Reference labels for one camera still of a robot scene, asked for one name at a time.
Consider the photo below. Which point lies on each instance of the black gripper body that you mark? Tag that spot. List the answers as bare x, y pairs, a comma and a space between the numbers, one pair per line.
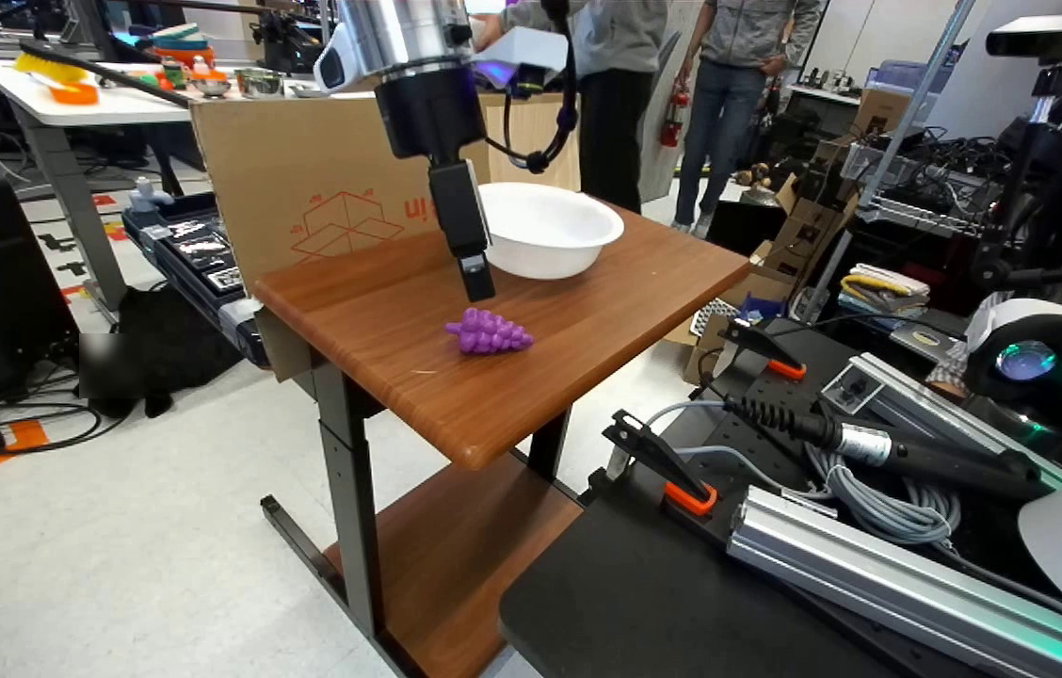
430, 107

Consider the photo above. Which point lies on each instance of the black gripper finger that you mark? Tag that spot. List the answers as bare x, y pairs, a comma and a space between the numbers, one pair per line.
476, 280

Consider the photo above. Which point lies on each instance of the purple grape toy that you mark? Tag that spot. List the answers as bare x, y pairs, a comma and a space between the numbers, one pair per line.
489, 332

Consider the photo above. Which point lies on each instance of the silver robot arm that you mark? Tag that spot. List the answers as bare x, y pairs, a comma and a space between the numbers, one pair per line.
402, 26

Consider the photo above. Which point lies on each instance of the white bowl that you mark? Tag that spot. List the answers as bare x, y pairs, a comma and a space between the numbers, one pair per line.
553, 231

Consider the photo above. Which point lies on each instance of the brown wooden table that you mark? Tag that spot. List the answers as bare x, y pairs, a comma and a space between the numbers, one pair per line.
430, 363

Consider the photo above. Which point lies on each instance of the light wood panel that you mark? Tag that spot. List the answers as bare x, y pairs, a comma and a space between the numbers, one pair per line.
533, 127

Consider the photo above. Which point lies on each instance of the large brown cardboard box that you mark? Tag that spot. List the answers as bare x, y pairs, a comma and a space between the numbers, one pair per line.
293, 175

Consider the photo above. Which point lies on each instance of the person in black trousers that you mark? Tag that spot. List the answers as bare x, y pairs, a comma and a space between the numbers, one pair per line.
621, 127

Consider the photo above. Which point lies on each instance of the black parts tray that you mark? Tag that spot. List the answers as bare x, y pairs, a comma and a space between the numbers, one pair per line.
187, 251

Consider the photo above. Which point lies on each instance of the person in blue jeans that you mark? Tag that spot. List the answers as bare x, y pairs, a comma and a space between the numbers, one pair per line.
725, 116

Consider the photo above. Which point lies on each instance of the black bag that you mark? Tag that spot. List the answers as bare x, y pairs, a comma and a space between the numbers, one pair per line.
161, 353

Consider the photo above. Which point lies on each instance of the white work table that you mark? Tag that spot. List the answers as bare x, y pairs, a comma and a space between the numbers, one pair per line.
105, 107

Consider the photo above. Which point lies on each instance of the open cardboard box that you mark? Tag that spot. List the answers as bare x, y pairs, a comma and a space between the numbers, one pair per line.
809, 231

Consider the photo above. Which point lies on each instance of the yellow orange plastic part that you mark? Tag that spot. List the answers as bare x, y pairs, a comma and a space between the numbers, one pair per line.
56, 73

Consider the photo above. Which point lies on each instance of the yellow folded cloth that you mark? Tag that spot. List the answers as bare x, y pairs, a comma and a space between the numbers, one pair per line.
882, 285

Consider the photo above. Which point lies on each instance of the white VR headset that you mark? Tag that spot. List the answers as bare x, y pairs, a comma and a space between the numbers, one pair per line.
1007, 330

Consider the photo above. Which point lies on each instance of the silver metal bracket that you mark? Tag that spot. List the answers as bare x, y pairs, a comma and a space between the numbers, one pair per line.
858, 386

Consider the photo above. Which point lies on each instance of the aluminium rail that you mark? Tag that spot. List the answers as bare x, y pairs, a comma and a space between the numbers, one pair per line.
882, 565

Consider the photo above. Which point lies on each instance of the black stereo camera bar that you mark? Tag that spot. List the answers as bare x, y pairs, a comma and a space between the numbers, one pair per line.
1060, 34

